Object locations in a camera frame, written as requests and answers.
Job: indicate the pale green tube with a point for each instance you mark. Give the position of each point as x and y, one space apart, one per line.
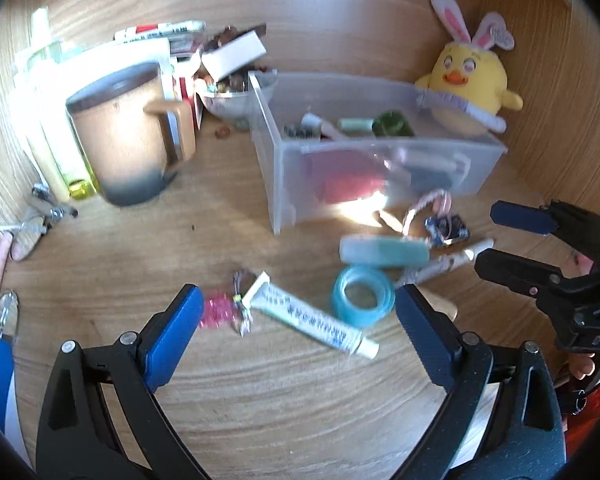
382 251

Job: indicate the cream cosmetic tube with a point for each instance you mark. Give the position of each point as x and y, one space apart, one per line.
55 170

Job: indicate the white cardboard box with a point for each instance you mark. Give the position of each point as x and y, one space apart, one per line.
232 55

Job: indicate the red and white marker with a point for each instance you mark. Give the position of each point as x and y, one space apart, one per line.
160 30

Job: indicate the mint tube with grey cap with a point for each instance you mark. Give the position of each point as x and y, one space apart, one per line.
355 125

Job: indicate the white bowl of beads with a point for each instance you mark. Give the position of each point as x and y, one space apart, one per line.
225 105

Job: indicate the blue and white carton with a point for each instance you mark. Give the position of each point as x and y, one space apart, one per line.
0 375

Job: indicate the green bottle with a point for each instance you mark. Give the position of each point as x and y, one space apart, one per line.
392 124

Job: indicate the red foil pouch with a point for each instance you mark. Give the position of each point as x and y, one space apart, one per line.
345 177

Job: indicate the brown bead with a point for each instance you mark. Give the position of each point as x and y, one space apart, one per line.
222 132

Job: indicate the stack of papers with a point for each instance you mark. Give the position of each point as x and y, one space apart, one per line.
125 52

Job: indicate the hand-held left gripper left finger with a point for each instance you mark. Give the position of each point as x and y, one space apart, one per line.
172 335

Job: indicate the clear plastic storage bin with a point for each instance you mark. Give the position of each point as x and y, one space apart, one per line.
290 185

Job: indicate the pink pen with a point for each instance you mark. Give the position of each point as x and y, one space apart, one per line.
0 265

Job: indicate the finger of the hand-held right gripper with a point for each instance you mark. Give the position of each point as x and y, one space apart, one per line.
515 272
520 216

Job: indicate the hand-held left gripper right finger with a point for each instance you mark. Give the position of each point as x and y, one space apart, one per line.
427 335

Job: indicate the yellow-green spray bottle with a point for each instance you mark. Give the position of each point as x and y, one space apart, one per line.
80 187

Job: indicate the person's right hand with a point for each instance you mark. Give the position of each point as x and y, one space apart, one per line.
580 365

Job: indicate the eyeglasses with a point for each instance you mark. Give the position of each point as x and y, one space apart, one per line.
27 240

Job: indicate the blue tape roll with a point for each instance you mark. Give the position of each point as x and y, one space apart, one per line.
340 305

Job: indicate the white capped small bottle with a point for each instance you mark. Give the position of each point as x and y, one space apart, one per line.
320 124

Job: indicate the red garment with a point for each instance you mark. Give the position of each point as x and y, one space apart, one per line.
595 420

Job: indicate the beige oval piece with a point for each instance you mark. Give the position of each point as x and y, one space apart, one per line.
442 306

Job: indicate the pale pink cosmetic tube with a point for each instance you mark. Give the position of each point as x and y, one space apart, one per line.
435 162

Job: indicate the red carton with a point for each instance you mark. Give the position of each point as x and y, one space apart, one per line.
185 90

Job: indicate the dark foil packet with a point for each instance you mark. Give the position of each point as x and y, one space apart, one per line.
450 227

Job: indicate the white lip balm stick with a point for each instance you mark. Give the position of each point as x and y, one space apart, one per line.
445 262

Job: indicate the yellow plush chick toy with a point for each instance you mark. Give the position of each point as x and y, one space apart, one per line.
472 77

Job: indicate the dark brown trinket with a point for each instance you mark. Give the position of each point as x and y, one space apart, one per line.
225 35

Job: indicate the white ointment tube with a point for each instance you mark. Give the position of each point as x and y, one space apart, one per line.
310 320

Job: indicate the brown ceramic mug with lid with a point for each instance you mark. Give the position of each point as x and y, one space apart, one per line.
120 145

